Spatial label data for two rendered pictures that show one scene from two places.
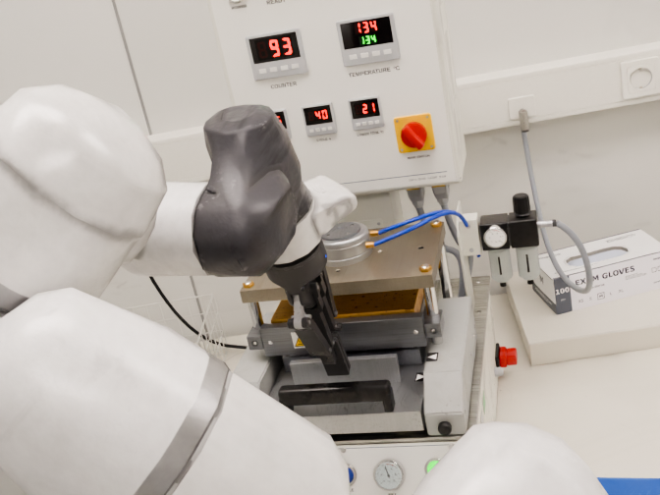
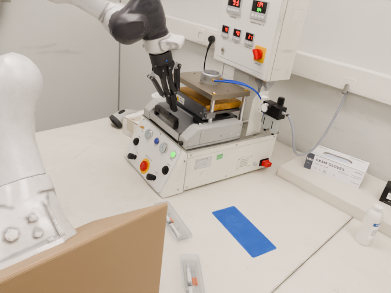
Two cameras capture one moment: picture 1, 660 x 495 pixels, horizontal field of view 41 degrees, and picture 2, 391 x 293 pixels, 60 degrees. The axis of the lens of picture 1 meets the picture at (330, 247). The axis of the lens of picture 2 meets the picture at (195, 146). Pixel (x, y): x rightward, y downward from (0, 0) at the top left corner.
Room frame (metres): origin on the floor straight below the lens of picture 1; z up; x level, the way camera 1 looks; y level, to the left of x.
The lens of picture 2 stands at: (0.12, -0.75, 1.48)
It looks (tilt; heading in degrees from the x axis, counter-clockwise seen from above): 27 degrees down; 36
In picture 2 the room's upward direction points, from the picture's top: 8 degrees clockwise
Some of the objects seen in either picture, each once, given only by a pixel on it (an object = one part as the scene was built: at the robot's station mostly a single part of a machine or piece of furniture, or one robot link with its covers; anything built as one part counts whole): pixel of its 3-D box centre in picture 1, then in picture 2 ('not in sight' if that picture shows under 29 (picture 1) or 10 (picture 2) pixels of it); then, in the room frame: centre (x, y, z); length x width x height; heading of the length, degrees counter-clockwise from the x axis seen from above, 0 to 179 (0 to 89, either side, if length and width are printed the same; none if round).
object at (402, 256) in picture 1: (365, 260); (218, 89); (1.19, -0.05, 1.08); 0.31 x 0.24 x 0.13; 74
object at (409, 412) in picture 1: (357, 355); (195, 116); (1.12, -0.01, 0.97); 0.30 x 0.22 x 0.08; 164
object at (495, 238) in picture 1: (509, 243); (270, 114); (1.23, -0.27, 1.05); 0.15 x 0.05 x 0.15; 74
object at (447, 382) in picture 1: (451, 363); (210, 133); (1.06, -0.13, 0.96); 0.26 x 0.05 x 0.07; 164
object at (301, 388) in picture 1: (335, 398); (166, 115); (0.99, 0.03, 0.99); 0.15 x 0.02 x 0.04; 74
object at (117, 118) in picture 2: not in sight; (129, 115); (1.19, 0.46, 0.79); 0.20 x 0.08 x 0.08; 173
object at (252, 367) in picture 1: (263, 372); (173, 106); (1.14, 0.13, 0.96); 0.25 x 0.05 x 0.07; 164
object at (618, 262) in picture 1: (599, 270); (336, 164); (1.50, -0.49, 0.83); 0.23 x 0.12 x 0.07; 95
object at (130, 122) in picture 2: not in sight; (145, 124); (1.18, 0.33, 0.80); 0.19 x 0.13 x 0.09; 173
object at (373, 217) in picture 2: not in sight; (370, 224); (1.20, -0.71, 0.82); 0.05 x 0.05 x 0.14
